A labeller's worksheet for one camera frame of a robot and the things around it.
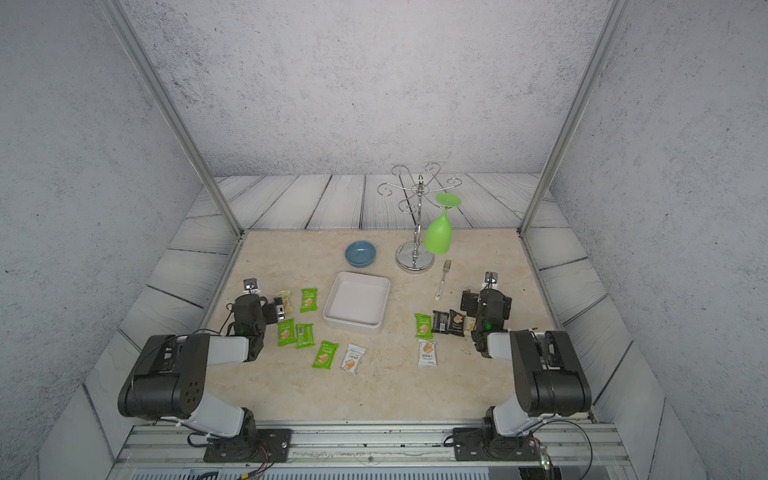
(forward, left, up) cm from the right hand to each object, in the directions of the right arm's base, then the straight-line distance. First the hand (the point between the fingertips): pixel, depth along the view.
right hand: (488, 290), depth 94 cm
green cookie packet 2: (-13, +56, -5) cm, 58 cm away
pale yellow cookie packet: (-9, +6, -6) cm, 12 cm away
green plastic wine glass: (+10, +16, +16) cm, 24 cm away
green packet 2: (+1, +58, -6) cm, 58 cm away
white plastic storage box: (-1, +41, -5) cm, 42 cm away
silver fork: (+16, +10, -8) cm, 21 cm away
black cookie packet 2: (-8, +10, -6) cm, 14 cm away
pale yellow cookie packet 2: (+1, +65, -6) cm, 65 cm away
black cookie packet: (-8, +15, -6) cm, 18 cm away
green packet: (-18, +49, -6) cm, 52 cm away
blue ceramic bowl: (+19, +42, -5) cm, 46 cm away
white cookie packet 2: (-19, +41, -6) cm, 46 cm away
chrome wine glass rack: (+19, +21, -6) cm, 29 cm away
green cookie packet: (-9, +20, -6) cm, 23 cm away
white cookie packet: (-19, +20, -6) cm, 28 cm away
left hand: (-2, +69, -1) cm, 69 cm away
